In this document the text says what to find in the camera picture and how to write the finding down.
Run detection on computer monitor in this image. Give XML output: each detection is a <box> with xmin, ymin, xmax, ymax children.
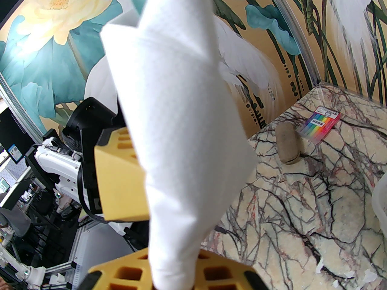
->
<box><xmin>0</xmin><ymin>108</ymin><xmax>30</xmax><ymax>163</ymax></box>

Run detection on tan glasses case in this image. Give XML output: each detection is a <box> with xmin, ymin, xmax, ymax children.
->
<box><xmin>275</xmin><ymin>122</ymin><xmax>303</xmax><ymax>164</ymax></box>

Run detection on grey office chair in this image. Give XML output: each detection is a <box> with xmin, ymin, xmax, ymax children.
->
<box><xmin>0</xmin><ymin>207</ymin><xmax>31</xmax><ymax>247</ymax></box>

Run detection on white paper napkin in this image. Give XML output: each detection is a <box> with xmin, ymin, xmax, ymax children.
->
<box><xmin>100</xmin><ymin>0</ymin><xmax>259</xmax><ymax>290</ymax></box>

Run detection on large white plastic basket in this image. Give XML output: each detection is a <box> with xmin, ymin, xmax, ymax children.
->
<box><xmin>371</xmin><ymin>173</ymin><xmax>387</xmax><ymax>224</ymax></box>

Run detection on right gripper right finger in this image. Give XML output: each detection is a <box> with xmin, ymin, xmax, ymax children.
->
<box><xmin>193</xmin><ymin>250</ymin><xmax>269</xmax><ymax>290</ymax></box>

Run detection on aluminium front rail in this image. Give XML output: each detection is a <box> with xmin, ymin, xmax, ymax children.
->
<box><xmin>45</xmin><ymin>260</ymin><xmax>89</xmax><ymax>290</ymax></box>

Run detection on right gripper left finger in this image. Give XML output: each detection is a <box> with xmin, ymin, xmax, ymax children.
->
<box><xmin>88</xmin><ymin>249</ymin><xmax>154</xmax><ymax>290</ymax></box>

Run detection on aluminium frame post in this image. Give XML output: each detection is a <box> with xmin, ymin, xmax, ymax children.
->
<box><xmin>0</xmin><ymin>73</ymin><xmax>46</xmax><ymax>145</ymax></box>
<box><xmin>262</xmin><ymin>0</ymin><xmax>322</xmax><ymax>86</ymax></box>

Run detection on pack of coloured markers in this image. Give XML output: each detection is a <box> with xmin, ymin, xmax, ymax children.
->
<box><xmin>296</xmin><ymin>107</ymin><xmax>341</xmax><ymax>142</ymax></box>

